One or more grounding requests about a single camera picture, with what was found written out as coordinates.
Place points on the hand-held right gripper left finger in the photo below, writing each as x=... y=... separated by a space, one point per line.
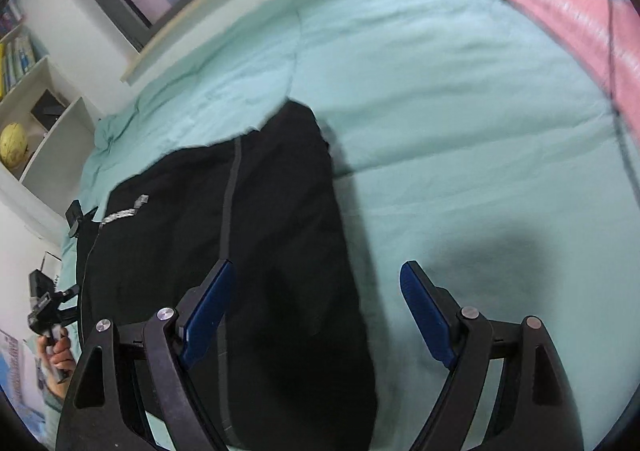
x=207 y=316

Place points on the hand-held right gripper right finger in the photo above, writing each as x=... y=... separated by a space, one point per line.
x=427 y=316

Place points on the black hooded jacket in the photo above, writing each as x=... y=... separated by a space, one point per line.
x=275 y=256

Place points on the person's left forearm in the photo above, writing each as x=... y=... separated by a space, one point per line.
x=55 y=396

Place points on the person's left hand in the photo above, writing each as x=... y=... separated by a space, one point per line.
x=62 y=356

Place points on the phone on stand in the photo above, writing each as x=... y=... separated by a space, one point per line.
x=75 y=218

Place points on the mint green bed blanket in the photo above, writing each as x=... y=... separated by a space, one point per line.
x=450 y=156

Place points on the yellow ball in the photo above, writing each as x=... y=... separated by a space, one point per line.
x=15 y=143

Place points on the white bookshelf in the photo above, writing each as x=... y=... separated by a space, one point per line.
x=60 y=131

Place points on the black box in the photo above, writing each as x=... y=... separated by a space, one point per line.
x=47 y=108

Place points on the row of books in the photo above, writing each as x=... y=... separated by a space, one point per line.
x=15 y=61

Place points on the wooden window ledge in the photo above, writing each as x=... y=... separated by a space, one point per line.
x=200 y=26

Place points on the blue wall poster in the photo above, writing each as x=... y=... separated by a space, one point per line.
x=20 y=371

